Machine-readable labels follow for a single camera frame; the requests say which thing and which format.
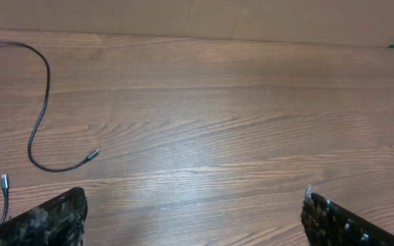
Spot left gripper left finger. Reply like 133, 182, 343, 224
0, 187, 88, 246

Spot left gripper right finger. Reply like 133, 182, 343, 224
300, 185, 394, 246

